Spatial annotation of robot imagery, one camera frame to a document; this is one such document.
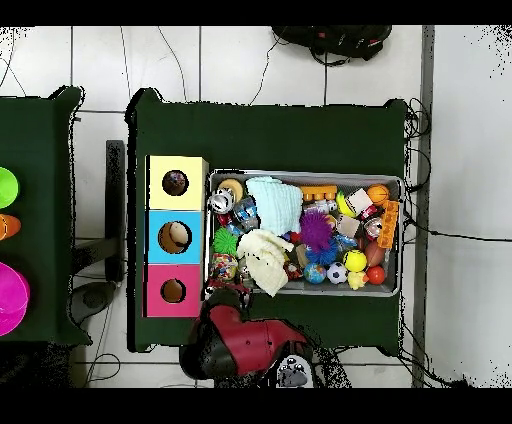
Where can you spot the cream muslin cloth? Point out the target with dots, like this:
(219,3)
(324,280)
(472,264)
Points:
(264,260)

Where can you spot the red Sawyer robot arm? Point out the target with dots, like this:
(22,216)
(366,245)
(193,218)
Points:
(248,344)

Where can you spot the wooden three-hole box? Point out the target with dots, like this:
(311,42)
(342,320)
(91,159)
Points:
(176,204)

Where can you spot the silver mesh bin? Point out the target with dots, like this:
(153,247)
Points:
(360,176)

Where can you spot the green spiky ball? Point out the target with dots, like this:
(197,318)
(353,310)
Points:
(226,242)

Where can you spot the crushed drink can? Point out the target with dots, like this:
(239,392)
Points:
(221,200)

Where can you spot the mint green muslin cloth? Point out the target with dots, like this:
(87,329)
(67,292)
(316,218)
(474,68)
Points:
(276,206)

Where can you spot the purple spiky ball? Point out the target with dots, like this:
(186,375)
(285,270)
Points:
(316,230)

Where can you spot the black-and-white soccer ball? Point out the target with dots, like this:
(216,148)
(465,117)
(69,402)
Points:
(337,273)

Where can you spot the yellow smiley ball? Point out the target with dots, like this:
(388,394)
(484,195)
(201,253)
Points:
(355,260)

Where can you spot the orange plastic toy block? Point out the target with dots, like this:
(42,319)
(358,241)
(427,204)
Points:
(318,192)

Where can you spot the dark green table cloth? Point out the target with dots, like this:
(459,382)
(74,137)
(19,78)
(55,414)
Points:
(280,136)

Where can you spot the orange plastic grid tray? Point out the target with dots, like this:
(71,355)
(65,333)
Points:
(388,224)

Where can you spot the orange toy basketball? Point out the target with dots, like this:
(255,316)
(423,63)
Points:
(378,194)

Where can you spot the magenta plastic bowl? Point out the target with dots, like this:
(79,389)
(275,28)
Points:
(12,296)

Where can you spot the orange plastic cup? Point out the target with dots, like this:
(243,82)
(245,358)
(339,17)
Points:
(8,226)

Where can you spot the green-clothed side table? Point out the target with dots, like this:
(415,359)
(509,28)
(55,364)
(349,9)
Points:
(36,160)

